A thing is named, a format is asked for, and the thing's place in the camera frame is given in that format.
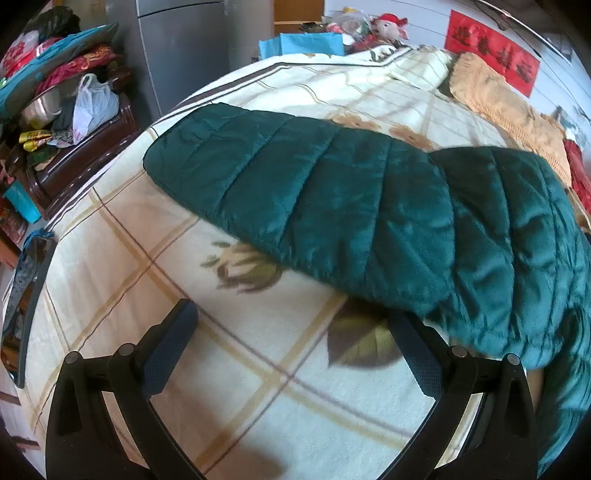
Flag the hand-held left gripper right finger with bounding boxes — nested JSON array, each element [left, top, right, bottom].
[[372, 310, 540, 480]]

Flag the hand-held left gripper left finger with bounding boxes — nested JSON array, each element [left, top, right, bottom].
[[45, 298, 204, 480]]

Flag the green quilted jacket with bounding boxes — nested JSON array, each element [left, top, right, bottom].
[[143, 102, 591, 480]]

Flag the cream floral plaid blanket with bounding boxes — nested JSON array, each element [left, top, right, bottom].
[[21, 44, 568, 480]]

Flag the teal cup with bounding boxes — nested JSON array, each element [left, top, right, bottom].
[[4, 181, 42, 223]]

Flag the yellow snack packets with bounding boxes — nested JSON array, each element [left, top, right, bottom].
[[18, 130, 51, 151]]

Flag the white plastic bag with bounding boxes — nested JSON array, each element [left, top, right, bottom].
[[73, 74, 120, 144]]

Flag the orange frilled pillow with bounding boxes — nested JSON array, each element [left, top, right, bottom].
[[449, 52, 573, 185]]

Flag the metal bowl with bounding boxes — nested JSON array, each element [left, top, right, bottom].
[[18, 85, 63, 130]]

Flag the red embroidered cushion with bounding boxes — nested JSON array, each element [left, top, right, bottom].
[[34, 44, 118, 95]]

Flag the grey refrigerator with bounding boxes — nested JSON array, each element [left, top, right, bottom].
[[117, 0, 232, 121]]

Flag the red and white bag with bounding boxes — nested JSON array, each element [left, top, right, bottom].
[[0, 30, 47, 77]]

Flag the blue cardboard box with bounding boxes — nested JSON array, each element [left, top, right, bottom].
[[259, 33, 345, 61]]

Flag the pink plush pig toy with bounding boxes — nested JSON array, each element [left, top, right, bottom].
[[372, 13, 409, 44]]

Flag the black plastic bag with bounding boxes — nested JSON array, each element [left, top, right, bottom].
[[39, 6, 81, 42]]

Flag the clear bag of toys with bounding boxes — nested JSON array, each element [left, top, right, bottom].
[[323, 8, 372, 43]]

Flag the red wall banner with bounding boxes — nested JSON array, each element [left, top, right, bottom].
[[445, 9, 541, 97]]

